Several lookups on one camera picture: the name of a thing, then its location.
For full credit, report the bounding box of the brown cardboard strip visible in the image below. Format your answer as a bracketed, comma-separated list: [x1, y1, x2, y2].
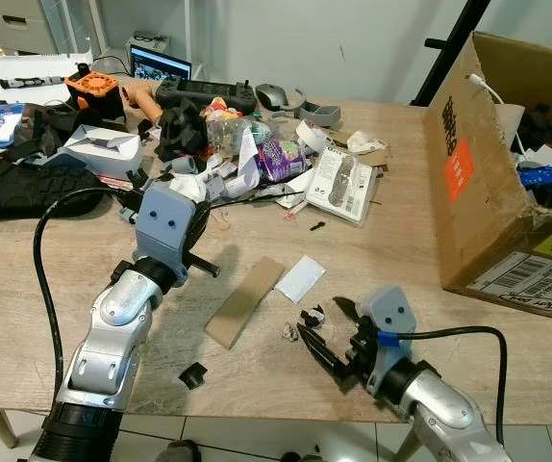
[203, 255, 288, 350]

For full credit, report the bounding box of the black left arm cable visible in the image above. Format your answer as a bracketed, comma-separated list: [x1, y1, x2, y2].
[32, 187, 147, 396]

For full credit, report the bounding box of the black crumpled fabric lump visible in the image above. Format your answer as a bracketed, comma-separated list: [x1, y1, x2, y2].
[155, 103, 210, 163]

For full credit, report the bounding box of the purple snack packet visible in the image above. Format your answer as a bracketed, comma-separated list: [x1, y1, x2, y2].
[259, 140, 308, 184]

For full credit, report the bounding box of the crushed clear plastic bottle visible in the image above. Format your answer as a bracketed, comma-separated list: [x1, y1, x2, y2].
[204, 106, 263, 160]

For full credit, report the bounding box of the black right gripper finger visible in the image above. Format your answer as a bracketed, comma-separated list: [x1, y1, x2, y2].
[333, 297, 369, 334]
[297, 322, 360, 390]

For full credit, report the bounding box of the grey plastic bracket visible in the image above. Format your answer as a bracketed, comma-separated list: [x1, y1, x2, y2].
[299, 100, 343, 128]

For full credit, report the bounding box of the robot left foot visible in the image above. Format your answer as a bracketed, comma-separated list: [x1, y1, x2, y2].
[155, 439, 203, 462]

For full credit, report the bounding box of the small laptop screen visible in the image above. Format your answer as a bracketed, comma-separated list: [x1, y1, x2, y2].
[129, 44, 193, 84]

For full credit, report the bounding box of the grey drawer cabinet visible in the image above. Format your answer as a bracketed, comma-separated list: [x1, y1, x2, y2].
[0, 0, 63, 56]

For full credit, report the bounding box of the small black plastic piece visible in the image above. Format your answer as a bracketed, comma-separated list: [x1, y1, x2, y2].
[178, 363, 210, 391]

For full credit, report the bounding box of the black and grey hand tool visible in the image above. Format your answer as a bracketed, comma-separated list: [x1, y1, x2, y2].
[0, 73, 66, 91]

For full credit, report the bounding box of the blue and white packet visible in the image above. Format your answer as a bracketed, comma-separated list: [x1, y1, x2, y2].
[0, 102, 29, 149]

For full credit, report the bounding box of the blue plastic wrapper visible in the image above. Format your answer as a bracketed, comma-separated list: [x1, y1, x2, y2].
[517, 158, 552, 190]

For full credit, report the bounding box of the grey computer mouse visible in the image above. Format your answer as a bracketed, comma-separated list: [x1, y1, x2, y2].
[254, 83, 302, 113]

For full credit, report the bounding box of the white blister pack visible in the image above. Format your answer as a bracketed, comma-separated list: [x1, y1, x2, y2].
[304, 145, 379, 228]

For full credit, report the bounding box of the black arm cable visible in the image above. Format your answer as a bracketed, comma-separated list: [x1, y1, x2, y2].
[32, 187, 147, 396]
[376, 325, 509, 417]

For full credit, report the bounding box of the black remote controller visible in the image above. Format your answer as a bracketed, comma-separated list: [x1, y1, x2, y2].
[153, 78, 259, 114]

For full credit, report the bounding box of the white cardboard product box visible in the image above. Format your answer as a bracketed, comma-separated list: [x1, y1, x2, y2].
[63, 124, 146, 181]

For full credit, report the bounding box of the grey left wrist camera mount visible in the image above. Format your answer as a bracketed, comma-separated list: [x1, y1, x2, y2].
[134, 184, 201, 280]

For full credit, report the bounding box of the orange and black device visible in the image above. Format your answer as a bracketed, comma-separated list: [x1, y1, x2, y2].
[63, 64, 125, 122]

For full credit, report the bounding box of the black and white trash scrap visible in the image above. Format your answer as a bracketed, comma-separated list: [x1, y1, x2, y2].
[299, 305, 327, 330]

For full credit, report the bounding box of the white tape roll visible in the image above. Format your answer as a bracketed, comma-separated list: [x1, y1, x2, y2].
[295, 119, 333, 155]

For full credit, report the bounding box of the large brown cardboard box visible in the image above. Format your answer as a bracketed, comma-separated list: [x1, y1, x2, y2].
[424, 31, 552, 325]

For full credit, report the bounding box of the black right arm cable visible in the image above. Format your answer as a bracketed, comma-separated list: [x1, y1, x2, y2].
[376, 325, 509, 417]

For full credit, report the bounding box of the white charging cable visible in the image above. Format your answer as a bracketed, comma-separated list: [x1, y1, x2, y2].
[465, 72, 509, 108]

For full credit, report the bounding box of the crumpled white paper ball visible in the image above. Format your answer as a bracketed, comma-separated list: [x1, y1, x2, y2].
[346, 130, 389, 157]

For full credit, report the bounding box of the black shoe sole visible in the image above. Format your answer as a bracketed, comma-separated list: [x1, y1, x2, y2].
[0, 154, 106, 222]

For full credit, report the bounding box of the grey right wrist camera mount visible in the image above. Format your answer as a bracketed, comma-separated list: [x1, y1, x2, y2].
[364, 285, 420, 355]

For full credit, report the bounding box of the orange tool handle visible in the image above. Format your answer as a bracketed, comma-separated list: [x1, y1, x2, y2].
[121, 81, 167, 125]

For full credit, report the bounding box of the small white plastic packet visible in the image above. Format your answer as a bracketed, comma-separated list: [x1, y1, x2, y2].
[275, 255, 328, 305]

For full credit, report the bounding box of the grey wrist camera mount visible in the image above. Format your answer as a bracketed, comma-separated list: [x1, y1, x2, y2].
[134, 184, 201, 280]
[364, 285, 420, 355]

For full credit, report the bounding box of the black slanted metal pole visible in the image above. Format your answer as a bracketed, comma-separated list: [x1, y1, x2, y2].
[410, 0, 494, 108]

